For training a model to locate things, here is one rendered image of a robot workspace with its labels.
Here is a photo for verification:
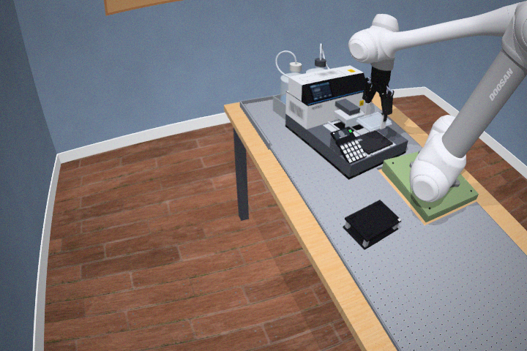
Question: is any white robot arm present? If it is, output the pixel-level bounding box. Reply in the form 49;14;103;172
348;1;527;203

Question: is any grey l-shaped raised edge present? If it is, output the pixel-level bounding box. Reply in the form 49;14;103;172
239;96;273;150

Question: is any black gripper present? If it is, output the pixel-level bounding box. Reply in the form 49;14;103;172
362;67;394;129

